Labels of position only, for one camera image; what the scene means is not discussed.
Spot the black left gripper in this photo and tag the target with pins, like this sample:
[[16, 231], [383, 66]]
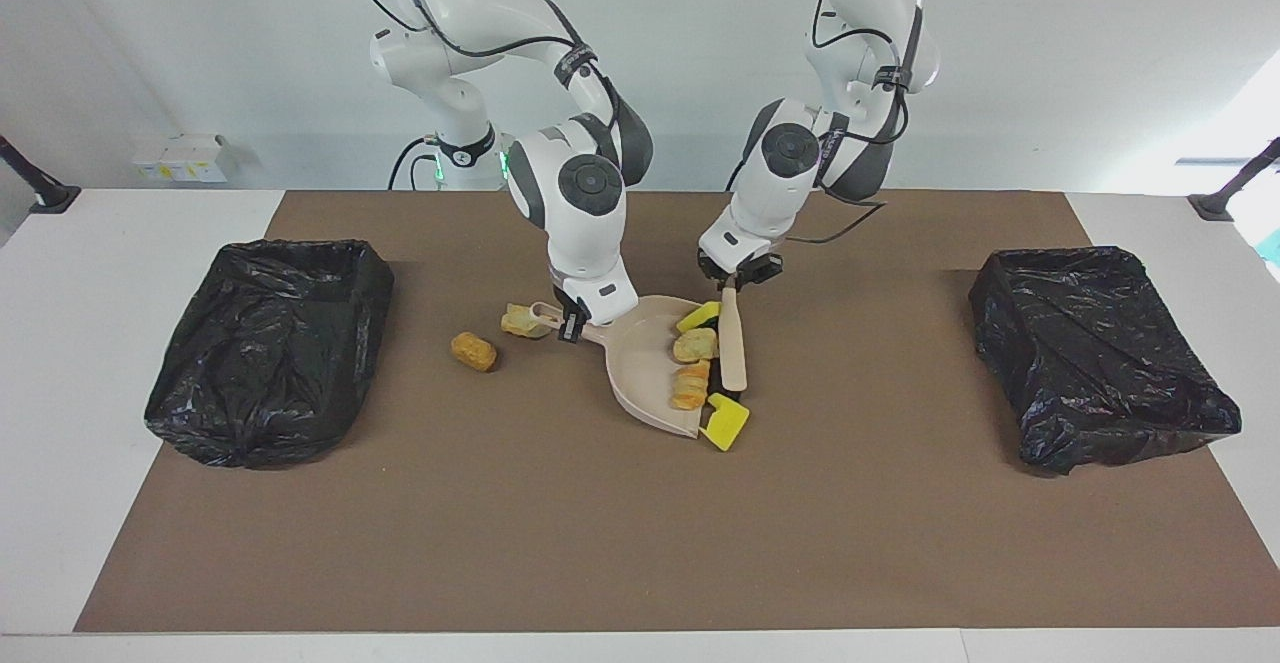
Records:
[[745, 268]]

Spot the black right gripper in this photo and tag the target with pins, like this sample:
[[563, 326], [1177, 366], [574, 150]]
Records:
[[572, 305]]

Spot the pale angular foam chunk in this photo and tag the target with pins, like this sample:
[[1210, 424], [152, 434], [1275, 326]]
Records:
[[525, 321]]

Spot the yellow green-backed sponge piece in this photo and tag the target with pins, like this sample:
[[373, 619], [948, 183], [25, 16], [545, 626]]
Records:
[[697, 316]]

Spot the beige hand brush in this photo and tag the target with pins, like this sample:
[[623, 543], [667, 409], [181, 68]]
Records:
[[735, 343]]

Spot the pale beige sponge chunk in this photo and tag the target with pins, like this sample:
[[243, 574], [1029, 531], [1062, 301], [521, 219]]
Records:
[[694, 345]]

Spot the beige plastic dustpan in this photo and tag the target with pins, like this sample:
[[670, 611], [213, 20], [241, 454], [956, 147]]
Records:
[[645, 373]]

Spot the brown potato shaped foam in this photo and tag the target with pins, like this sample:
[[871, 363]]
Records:
[[473, 351]]

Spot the orange striped sponge chunk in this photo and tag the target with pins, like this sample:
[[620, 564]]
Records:
[[690, 388]]

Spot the yellow notched sponge piece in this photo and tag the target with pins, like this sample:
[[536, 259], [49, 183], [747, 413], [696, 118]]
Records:
[[727, 423]]

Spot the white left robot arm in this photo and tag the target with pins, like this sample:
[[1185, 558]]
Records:
[[790, 173]]

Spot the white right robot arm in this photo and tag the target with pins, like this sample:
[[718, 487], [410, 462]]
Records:
[[590, 193]]

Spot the black bag lined bin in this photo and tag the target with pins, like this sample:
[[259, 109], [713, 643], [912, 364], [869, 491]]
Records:
[[1100, 353], [270, 343]]

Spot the brown table mat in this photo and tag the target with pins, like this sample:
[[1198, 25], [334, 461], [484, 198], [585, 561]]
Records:
[[500, 543]]

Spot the large white box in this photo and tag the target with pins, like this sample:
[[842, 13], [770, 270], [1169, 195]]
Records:
[[200, 156]]

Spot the teal object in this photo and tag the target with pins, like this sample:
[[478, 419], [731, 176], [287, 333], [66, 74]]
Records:
[[1272, 248]]

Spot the black camera stand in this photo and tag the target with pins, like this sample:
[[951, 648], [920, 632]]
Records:
[[35, 183], [1235, 183]]

